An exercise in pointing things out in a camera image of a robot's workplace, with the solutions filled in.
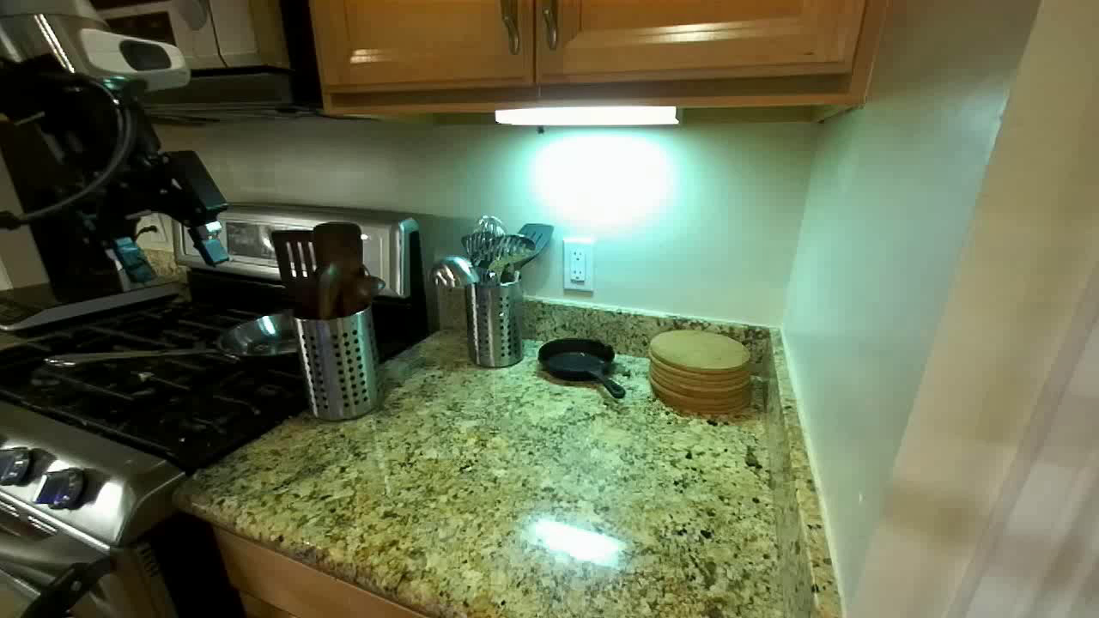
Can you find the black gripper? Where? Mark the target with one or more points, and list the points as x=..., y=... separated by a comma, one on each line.
x=142, y=209

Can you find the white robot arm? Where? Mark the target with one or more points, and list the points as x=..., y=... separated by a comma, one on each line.
x=133, y=56

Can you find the wooden slotted spatula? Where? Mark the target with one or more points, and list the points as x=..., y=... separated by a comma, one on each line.
x=297, y=259

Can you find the steel frying pan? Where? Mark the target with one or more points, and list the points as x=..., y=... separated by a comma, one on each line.
x=261, y=333

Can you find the stainless steel gas stove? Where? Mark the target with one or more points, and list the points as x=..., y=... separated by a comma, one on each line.
x=172, y=400

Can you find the dark wooden spatula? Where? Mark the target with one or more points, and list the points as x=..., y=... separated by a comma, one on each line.
x=331, y=246

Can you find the perforated steel utensil holder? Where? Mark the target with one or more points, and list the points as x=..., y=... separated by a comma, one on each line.
x=337, y=364

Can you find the stainless steel microwave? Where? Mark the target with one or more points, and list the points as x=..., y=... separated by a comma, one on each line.
x=245, y=35

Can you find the black stove knob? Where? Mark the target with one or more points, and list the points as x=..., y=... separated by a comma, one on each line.
x=16, y=467
x=64, y=488

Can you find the wooden cabinet door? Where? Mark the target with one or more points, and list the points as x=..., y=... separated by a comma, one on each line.
x=413, y=38
x=710, y=35

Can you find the small steel utensil holder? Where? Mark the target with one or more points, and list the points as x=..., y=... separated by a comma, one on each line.
x=497, y=328

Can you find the wooden base cabinet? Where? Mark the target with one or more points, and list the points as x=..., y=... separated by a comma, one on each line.
x=275, y=586

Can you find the black cast iron skillet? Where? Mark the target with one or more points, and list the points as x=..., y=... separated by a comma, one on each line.
x=576, y=358

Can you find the under-cabinet light bar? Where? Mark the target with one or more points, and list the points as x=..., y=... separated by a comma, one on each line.
x=586, y=116

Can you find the white wall outlet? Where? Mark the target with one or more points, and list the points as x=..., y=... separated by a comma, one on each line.
x=578, y=267

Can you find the wooden wall cabinet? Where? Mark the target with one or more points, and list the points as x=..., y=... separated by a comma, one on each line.
x=596, y=96

